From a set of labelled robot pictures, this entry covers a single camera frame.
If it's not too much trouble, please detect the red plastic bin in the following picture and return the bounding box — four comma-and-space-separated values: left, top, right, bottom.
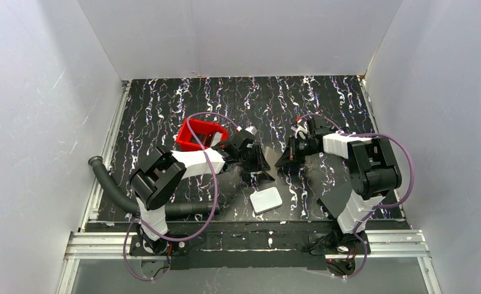
175, 118, 229, 151

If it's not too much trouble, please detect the black flat plate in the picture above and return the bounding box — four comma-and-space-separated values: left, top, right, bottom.
317, 182, 352, 221

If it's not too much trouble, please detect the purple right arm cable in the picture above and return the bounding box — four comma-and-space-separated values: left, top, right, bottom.
297, 113, 415, 281

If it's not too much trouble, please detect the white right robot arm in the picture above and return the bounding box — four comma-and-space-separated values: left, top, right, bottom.
275, 116, 402, 234

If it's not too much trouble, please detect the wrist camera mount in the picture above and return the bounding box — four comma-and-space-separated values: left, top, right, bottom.
291, 118, 309, 141
236, 126, 258, 136

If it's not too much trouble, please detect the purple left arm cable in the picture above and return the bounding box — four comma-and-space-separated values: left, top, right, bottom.
122, 112, 241, 282

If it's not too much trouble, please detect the stack of credit cards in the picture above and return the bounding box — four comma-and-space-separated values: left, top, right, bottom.
209, 132, 222, 147

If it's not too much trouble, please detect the silver metal tin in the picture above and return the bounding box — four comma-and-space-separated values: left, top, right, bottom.
249, 187, 283, 214

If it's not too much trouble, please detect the black corrugated hose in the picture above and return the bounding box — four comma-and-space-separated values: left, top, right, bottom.
88, 156, 220, 221

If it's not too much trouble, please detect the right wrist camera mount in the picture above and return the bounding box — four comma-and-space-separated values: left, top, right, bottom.
291, 118, 309, 141

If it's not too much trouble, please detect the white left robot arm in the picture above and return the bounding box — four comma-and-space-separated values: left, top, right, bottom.
129, 128, 275, 241

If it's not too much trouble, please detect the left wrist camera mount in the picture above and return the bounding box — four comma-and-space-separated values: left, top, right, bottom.
236, 126, 258, 136

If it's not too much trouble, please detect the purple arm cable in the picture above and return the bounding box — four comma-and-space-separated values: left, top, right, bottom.
297, 113, 415, 281
122, 112, 241, 282

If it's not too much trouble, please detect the grey leather card holder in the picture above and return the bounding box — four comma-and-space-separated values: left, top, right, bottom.
263, 146, 282, 170

